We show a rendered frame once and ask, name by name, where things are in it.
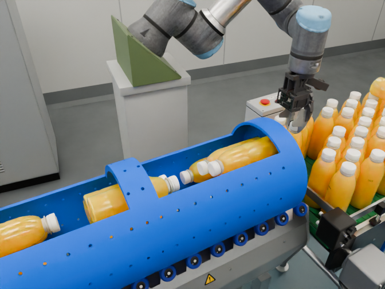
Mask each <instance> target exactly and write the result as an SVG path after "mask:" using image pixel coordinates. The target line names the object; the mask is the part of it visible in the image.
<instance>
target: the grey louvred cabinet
mask: <svg viewBox="0 0 385 289"><path fill-rule="evenodd" d="M58 179H60V171H59V165H58V155H57V146H56V137H55V134H54V131H53V127H52V123H51V121H50V117H49V113H48V110H47V107H46V104H45V100H44V96H43V94H42V90H41V86H40V82H39V80H38V76H37V72H36V69H35V66H34V62H33V59H32V56H31V52H30V49H29V46H28V42H27V39H26V36H25V32H24V29H23V26H22V22H21V18H20V16H19V12H18V8H17V4H16V2H15V0H0V193H4V192H8V191H12V190H16V189H21V188H25V187H28V186H33V185H38V184H41V183H45V182H50V181H55V180H58Z"/></svg>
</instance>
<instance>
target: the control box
mask: <svg viewBox="0 0 385 289"><path fill-rule="evenodd" d="M277 95H278V92H277V93H273V94H270V95H266V96H263V97H259V98H256V99H253V100H249V101H247V102H246V114H245V122H246V121H248V120H252V119H255V118H261V117H265V118H270V119H273V120H274V118H275V117H276V116H277V115H279V114H280V112H282V111H283V110H284V109H285V108H284V107H283V106H281V105H279V103H276V102H275V101H276V99H277ZM269 97H270V98H269ZM271 97H272V98H271ZM261 99H268V100H269V101H270V103H269V104H262V103H261V102H260V100H261ZM297 114H298V111H297V112H295V116H294V118H293V120H295V118H296V117H297Z"/></svg>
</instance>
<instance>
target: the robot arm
mask: <svg viewBox="0 0 385 289"><path fill-rule="evenodd" d="M251 1H252V0H216V1H215V2H214V3H213V4H212V5H211V6H210V7H209V8H208V9H201V10H200V12H199V13H198V12H197V11H196V10H195V9H194V8H195V7H196V5H197V4H196V3H195V2H194V1H193V0H154V2H153V3H152V5H151V6H150V7H149V8H148V10H147V11H146V12H145V14H144V15H143V16H142V17H141V19H139V20H137V21H136V22H134V23H132V24H131V25H130V26H129V27H128V28H127V30H128V31H129V32H130V33H131V34H132V35H133V36H134V37H135V38H136V39H138V40H139V41H140V42H141V43H142V44H143V45H144V46H146V47H147V48H148V49H149V50H150V51H152V52H153V53H155V54H156V55H157V56H159V57H160V58H161V57H162V56H163V55H164V52H165V50H166V46H167V43H168V41H169V40H170V38H171V37H172V36H173V37H174V38H176V39H177V40H178V41H179V42H180V43H181V44H182V45H183V46H184V47H186V48H187V49H188V50H189V51H190V52H191V53H192V54H193V55H195V56H197V58H199V59H202V60H204V59H207V58H209V57H211V56H212V55H213V54H215V53H217V51H218V50H219V49H220V48H221V46H222V44H223V41H224V39H223V36H224V35H225V30H226V26H227V25H228V24H229V23H230V22H231V21H232V20H233V19H234V18H235V17H236V16H237V15H238V14H239V13H240V12H241V11H242V10H243V9H244V8H245V7H246V6H247V5H248V4H249V3H250V2H251ZM257 1H258V2H259V3H260V4H261V6H262V7H263V8H264V9H265V10H266V11H267V12H268V13H269V15H270V16H271V17H272V18H273V19H274V21H275V23H276V25H277V26H278V27H279V28H280V29H281V30H283V31H284V32H285V33H286V34H288V35H289V36H290V37H291V38H292V46H291V49H290V55H289V62H288V69H290V71H288V72H285V78H284V85H283V87H281V88H278V95H277V101H276V103H279V105H281V106H283V107H284V108H285V109H284V110H283V111H282V112H280V114H279V118H286V119H287V124H288V126H289V125H290V122H291V121H293V122H292V127H298V130H297V132H298V133H299V132H301V131H302V130H303V129H304V127H305V126H306V125H307V122H308V121H309V120H310V118H311V116H312V114H313V103H314V100H313V96H314V95H313V93H312V92H313V91H312V90H311V87H309V86H307V85H306V84H308V85H311V86H313V87H314V88H315V89H316V90H323V91H326V90H327V89H328V87H329V84H327V83H326V82H325V81H324V80H323V79H316V78H314V76H315V73H317V72H318V71H319V69H320V65H321V61H322V57H323V53H324V48H325V44H326V40H327V36H328V32H329V28H330V27H331V18H332V14H331V12H330V11H329V10H328V9H326V8H323V7H320V6H312V5H309V6H305V5H304V4H303V2H302V1H301V0H257ZM280 92H281V96H280V99H278V97H279V93H280ZM303 108H304V109H303ZM297 111H298V114H297V118H295V120H293V118H294V116H295V112H297Z"/></svg>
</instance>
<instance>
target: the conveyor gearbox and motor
mask: <svg viewBox="0 0 385 289"><path fill-rule="evenodd" d="M341 267H342V271H341V273H340V275H339V287H338V289H385V254H384V253H383V252H382V251H381V250H380V249H379V248H377V247H376V246H375V245H373V244H372V243H371V244H368V245H366V246H365V247H363V248H358V249H356V250H354V251H351V252H350V253H349V254H348V255H347V256H346V257H345V259H344V261H343V263H342V265H341Z"/></svg>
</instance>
